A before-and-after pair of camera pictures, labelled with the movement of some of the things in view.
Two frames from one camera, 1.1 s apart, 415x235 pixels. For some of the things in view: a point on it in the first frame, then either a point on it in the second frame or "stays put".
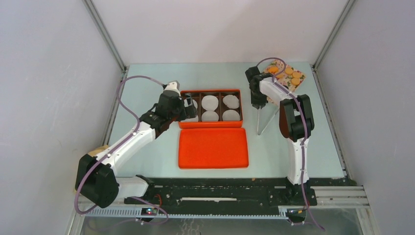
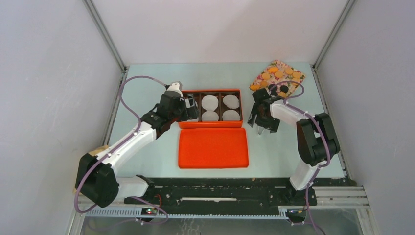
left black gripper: [189, 111] stays put
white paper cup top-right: [231, 101] stays put
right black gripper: [261, 103] -> [271, 126]
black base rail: [227, 194] stays put
